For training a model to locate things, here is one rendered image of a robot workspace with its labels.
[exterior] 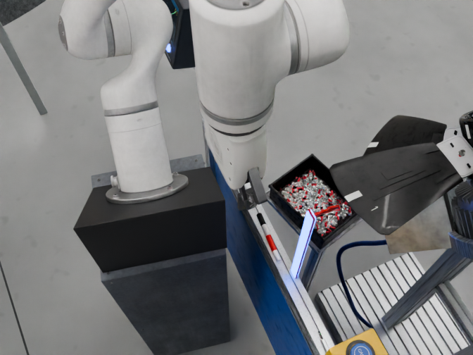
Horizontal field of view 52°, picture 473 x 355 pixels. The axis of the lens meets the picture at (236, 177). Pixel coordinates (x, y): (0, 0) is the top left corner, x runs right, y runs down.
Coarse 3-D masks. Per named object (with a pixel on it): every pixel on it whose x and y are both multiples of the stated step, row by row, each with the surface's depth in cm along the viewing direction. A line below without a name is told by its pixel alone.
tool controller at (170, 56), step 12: (168, 0) 119; (180, 0) 114; (180, 12) 114; (180, 24) 116; (180, 36) 119; (180, 48) 122; (192, 48) 124; (168, 60) 128; (180, 60) 125; (192, 60) 127
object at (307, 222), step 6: (306, 216) 94; (306, 222) 95; (312, 222) 92; (306, 228) 96; (306, 234) 98; (300, 240) 103; (306, 240) 100; (300, 246) 105; (300, 252) 106; (294, 258) 112; (300, 258) 108; (294, 264) 114; (294, 270) 117; (294, 276) 118
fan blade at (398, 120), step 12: (396, 120) 130; (408, 120) 125; (420, 120) 121; (432, 120) 118; (384, 132) 130; (396, 132) 126; (408, 132) 122; (420, 132) 118; (432, 132) 115; (444, 132) 113; (384, 144) 127; (396, 144) 123; (408, 144) 120
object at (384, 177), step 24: (432, 144) 101; (336, 168) 104; (360, 168) 102; (384, 168) 100; (408, 168) 98; (432, 168) 98; (360, 192) 97; (384, 192) 96; (408, 192) 95; (432, 192) 95; (360, 216) 93; (384, 216) 92; (408, 216) 92
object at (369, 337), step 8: (360, 336) 92; (368, 336) 92; (376, 336) 92; (336, 344) 91; (344, 344) 91; (352, 344) 91; (368, 344) 91; (376, 344) 91; (328, 352) 91; (336, 352) 90; (344, 352) 90; (376, 352) 90; (384, 352) 90
